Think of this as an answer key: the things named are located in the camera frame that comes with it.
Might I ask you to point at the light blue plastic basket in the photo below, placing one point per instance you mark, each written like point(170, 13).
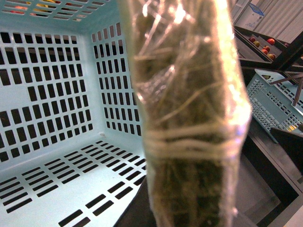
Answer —
point(70, 134)

